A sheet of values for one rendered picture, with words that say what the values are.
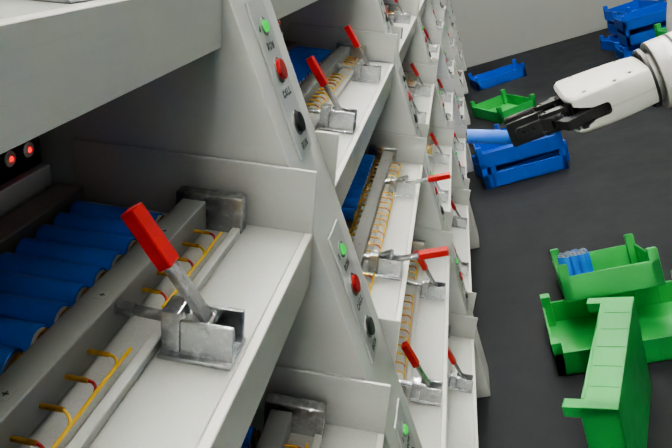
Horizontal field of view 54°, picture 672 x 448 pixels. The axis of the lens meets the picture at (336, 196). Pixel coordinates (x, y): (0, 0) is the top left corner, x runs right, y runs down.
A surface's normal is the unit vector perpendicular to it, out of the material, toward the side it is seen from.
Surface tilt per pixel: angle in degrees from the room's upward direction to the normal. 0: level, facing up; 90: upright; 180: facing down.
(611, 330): 0
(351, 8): 90
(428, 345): 22
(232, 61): 90
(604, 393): 0
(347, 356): 90
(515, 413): 0
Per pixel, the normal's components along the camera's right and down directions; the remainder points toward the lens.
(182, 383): 0.07, -0.92
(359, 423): -0.17, 0.37
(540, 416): -0.31, -0.90
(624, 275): -0.26, 0.04
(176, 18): 0.98, 0.14
